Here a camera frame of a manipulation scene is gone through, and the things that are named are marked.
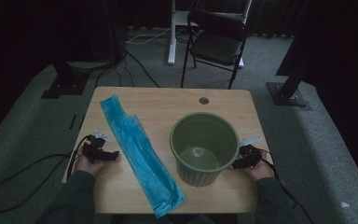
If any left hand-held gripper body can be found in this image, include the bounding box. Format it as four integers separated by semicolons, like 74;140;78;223
83;130;110;164

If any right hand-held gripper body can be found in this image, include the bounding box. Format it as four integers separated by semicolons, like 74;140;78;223
239;136;263;168

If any blue plastic bag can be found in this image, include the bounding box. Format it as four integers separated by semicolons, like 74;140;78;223
99;94;187;218

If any green ribbed trash bin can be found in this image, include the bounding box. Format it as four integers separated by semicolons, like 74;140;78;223
169;111;241;188

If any person's left hand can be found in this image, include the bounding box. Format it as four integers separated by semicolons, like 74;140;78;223
74;147;106;176

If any person's right hand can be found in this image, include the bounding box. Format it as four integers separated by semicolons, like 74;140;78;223
245;150;275;181

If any black stand base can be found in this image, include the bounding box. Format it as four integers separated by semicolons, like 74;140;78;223
40;60;91;100
266;70;313;112

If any black folding chair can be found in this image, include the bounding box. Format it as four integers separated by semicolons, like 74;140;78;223
180;9;250;91

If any black curtain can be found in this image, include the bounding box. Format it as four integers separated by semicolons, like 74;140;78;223
0;0;129;147
274;0;358;198

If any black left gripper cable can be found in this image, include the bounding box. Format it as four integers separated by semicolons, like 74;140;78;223
0;133;91;214

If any black floor cable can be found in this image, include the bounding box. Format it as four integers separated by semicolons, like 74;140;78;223
94;55;135;89
123;47;161;89

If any white floor cable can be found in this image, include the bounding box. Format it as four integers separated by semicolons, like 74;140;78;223
125;27;172;46

